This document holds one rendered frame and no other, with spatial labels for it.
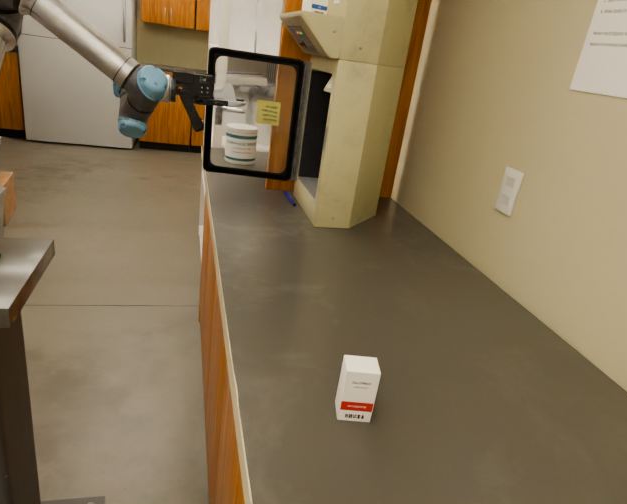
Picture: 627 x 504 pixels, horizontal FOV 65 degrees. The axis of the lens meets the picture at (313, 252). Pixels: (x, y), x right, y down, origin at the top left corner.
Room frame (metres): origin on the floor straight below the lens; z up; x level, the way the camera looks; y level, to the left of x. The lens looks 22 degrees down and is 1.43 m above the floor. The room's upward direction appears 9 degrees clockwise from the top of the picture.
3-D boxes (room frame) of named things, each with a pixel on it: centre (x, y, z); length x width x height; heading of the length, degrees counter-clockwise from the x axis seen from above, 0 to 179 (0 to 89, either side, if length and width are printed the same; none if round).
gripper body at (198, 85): (1.47, 0.41, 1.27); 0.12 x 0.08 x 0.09; 106
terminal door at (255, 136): (1.66, 0.27, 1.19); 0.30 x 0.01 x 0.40; 96
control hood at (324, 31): (1.52, 0.11, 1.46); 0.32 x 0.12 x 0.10; 17
